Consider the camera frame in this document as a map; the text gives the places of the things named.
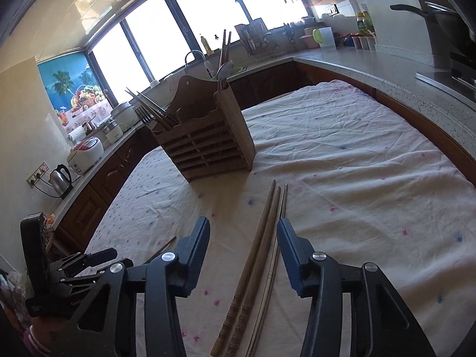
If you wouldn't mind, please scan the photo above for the wooden knife block rack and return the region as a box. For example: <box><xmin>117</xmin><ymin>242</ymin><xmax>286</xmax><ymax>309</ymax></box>
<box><xmin>235</xmin><ymin>18</ymin><xmax>278</xmax><ymax>57</ymax></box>

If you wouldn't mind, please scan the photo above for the tropical beach poster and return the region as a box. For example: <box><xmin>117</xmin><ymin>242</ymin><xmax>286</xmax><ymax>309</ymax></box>
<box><xmin>37</xmin><ymin>52</ymin><xmax>112</xmax><ymax>134</ymax></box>

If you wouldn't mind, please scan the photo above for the black wok with lid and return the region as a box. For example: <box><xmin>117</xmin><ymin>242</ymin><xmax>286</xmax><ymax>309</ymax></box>
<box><xmin>390</xmin><ymin>4</ymin><xmax>475</xmax><ymax>62</ymax></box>

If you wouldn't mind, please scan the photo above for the silver metal spoon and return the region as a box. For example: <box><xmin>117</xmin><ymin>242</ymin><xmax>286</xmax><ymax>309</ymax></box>
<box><xmin>216</xmin><ymin>60</ymin><xmax>234</xmax><ymax>91</ymax></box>

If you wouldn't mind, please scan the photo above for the silver metal fork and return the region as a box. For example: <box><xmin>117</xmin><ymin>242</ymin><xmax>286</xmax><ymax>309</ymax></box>
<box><xmin>135</xmin><ymin>105</ymin><xmax>157</xmax><ymax>132</ymax></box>

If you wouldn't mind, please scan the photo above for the wooden slatted utensil holder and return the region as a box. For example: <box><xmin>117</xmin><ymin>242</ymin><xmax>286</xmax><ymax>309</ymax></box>
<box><xmin>151</xmin><ymin>75</ymin><xmax>256</xmax><ymax>182</ymax></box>

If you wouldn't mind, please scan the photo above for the chrome sink faucet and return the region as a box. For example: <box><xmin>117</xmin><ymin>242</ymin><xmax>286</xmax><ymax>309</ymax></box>
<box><xmin>184</xmin><ymin>49</ymin><xmax>215</xmax><ymax>78</ymax></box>

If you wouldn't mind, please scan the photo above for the white red rice cooker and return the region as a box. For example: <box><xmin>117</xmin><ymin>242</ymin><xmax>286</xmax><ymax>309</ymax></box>
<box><xmin>67</xmin><ymin>137</ymin><xmax>104</xmax><ymax>175</ymax></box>

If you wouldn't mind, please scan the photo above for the stainless electric kettle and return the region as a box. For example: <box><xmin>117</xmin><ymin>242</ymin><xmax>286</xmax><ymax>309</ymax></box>
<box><xmin>48</xmin><ymin>164</ymin><xmax>73</xmax><ymax>199</ymax></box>

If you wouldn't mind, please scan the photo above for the black gas stove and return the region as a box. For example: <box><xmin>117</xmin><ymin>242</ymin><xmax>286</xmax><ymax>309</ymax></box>
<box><xmin>416</xmin><ymin>52</ymin><xmax>475</xmax><ymax>103</ymax></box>

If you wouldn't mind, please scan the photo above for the thin dark metal chopstick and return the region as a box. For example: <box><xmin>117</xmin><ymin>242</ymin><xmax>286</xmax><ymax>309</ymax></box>
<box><xmin>144</xmin><ymin>235</ymin><xmax>177</xmax><ymax>264</ymax></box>

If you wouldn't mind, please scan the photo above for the person's left hand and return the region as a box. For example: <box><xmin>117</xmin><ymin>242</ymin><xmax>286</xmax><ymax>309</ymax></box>
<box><xmin>23</xmin><ymin>316</ymin><xmax>69</xmax><ymax>357</ymax></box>

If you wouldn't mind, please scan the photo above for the small white steamer appliance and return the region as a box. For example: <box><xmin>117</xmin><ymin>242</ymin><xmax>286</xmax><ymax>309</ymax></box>
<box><xmin>103</xmin><ymin>118</ymin><xmax>123</xmax><ymax>143</ymax></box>

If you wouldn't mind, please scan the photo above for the white jug green lid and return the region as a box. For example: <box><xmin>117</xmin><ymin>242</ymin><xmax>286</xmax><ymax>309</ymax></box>
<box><xmin>312</xmin><ymin>27</ymin><xmax>336</xmax><ymax>49</ymax></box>

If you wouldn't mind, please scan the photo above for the white pot cooker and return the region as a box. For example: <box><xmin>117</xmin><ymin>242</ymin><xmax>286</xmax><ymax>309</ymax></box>
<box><xmin>111</xmin><ymin>101</ymin><xmax>140</xmax><ymax>133</ymax></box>

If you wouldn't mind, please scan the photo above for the white floral tablecloth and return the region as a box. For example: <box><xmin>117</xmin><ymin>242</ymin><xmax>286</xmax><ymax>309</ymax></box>
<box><xmin>87</xmin><ymin>81</ymin><xmax>475</xmax><ymax>356</ymax></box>

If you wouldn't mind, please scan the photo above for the wooden chopstick group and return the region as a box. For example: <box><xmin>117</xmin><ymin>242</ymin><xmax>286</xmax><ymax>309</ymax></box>
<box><xmin>210</xmin><ymin>180</ymin><xmax>276</xmax><ymax>356</ymax></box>
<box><xmin>225</xmin><ymin>186</ymin><xmax>281</xmax><ymax>357</ymax></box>
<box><xmin>216</xmin><ymin>29</ymin><xmax>227</xmax><ymax>91</ymax></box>
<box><xmin>223</xmin><ymin>32</ymin><xmax>231</xmax><ymax>63</ymax></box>

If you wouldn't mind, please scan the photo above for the wall power socket strip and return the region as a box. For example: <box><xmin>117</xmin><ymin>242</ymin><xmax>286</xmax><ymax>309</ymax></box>
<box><xmin>26</xmin><ymin>161</ymin><xmax>49</xmax><ymax>188</ymax></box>

